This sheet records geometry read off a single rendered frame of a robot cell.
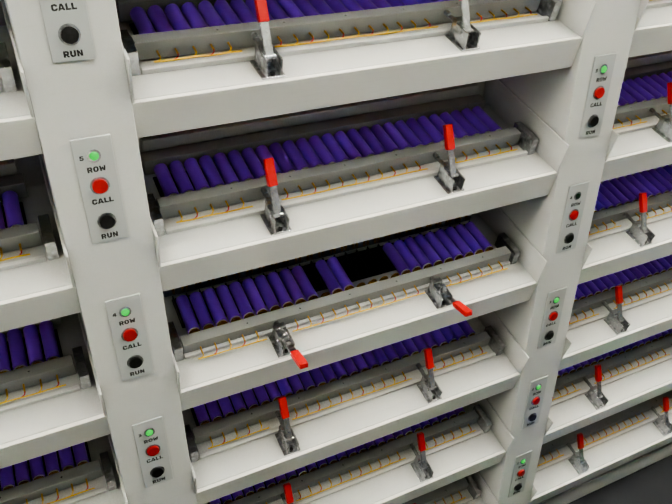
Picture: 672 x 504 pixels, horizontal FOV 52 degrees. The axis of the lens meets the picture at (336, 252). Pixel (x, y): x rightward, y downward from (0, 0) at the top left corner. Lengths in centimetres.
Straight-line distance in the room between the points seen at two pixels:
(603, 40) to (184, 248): 64
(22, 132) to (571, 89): 72
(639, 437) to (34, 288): 143
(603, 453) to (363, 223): 103
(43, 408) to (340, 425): 46
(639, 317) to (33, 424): 112
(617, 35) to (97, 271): 76
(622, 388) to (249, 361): 92
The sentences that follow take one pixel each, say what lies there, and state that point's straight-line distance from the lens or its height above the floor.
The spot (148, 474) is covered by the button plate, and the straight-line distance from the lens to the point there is 104.
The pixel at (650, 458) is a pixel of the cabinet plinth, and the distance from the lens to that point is 199.
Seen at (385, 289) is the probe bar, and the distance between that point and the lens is 106.
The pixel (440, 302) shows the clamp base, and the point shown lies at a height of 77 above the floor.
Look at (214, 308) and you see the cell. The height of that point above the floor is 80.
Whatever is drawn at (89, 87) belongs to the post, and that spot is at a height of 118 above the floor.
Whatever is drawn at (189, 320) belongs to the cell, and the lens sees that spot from 100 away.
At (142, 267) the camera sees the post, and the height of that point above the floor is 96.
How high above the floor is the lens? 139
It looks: 31 degrees down
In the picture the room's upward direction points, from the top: straight up
